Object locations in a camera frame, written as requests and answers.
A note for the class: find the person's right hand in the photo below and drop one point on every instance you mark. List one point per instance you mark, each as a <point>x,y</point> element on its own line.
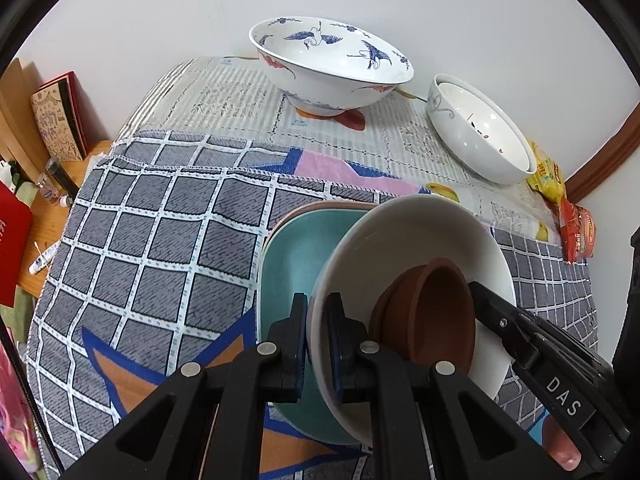
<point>562,445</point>

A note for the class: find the wooden side table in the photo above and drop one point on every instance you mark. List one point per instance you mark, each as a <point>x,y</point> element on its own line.
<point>50,230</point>

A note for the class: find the black tube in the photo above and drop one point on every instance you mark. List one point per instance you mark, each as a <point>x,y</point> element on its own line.
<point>65,177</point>

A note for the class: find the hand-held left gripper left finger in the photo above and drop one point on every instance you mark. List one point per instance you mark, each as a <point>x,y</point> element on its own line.
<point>299,345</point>

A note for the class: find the green cloth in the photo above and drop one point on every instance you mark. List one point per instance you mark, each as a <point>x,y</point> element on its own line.
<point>25,310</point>

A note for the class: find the white bowl pink inner print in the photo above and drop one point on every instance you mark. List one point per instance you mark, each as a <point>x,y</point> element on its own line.
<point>490,125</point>

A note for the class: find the large white bowl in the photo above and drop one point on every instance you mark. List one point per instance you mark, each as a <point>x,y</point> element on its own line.
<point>460,150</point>

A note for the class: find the small clear bottle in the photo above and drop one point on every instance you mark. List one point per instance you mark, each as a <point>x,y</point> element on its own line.
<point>49,185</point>

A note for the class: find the pink cloth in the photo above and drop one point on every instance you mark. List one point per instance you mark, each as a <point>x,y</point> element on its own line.
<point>12,410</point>

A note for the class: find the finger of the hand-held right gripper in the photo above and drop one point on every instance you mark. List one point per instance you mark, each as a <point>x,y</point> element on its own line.
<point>631,310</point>
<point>500,320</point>

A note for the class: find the grey checked star cloth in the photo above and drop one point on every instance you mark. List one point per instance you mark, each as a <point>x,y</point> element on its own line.
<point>150,240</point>

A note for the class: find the patterned beige book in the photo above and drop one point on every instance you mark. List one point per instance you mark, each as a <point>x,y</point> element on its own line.
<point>52,120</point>

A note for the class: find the white bowl grey vine print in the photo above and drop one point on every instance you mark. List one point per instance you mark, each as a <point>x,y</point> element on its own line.
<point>400,230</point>

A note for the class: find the teal plate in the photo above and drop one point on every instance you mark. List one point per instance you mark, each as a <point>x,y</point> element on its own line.
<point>295,260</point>

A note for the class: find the red chip bag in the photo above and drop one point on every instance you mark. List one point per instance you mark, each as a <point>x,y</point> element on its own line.
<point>577,232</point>

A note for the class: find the yellow chip bag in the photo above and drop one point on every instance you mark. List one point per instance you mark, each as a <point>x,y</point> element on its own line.
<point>547,175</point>

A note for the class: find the white bowl blue crane print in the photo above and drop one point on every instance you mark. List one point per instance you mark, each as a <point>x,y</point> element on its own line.
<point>330,85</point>

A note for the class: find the wooden board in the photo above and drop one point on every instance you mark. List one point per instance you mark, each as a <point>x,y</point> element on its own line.
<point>15,120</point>

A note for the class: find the red box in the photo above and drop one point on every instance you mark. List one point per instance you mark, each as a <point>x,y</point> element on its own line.
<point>12,245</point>

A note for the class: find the brown wooden door frame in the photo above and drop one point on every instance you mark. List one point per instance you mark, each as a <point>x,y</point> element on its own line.
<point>605,160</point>

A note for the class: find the small brown bowl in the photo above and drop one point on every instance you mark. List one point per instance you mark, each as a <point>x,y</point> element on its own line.
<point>440,310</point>
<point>387,320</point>

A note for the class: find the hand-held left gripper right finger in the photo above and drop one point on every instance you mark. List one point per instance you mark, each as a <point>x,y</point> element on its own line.
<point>334,350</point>

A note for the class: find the brown oval plate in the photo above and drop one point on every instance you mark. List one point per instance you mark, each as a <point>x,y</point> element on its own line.
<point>320,207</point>

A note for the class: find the white ointment tube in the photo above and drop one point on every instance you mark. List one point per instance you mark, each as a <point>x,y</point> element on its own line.
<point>40,262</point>

